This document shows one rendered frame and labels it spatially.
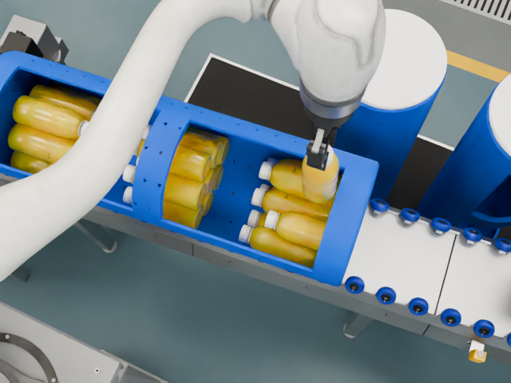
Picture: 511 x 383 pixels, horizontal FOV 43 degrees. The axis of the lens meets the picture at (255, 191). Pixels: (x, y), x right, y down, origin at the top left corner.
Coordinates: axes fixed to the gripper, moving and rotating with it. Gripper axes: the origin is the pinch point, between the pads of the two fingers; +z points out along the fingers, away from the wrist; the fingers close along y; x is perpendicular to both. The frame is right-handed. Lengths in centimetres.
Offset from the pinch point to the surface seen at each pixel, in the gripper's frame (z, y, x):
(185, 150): 28.1, 1.4, 29.4
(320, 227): 31.7, -4.5, -3.0
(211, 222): 47, -7, 22
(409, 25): 41, 55, -8
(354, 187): 21.5, 2.8, -7.1
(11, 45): 45, 20, 88
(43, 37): 61, 32, 91
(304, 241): 33.0, -8.1, -0.7
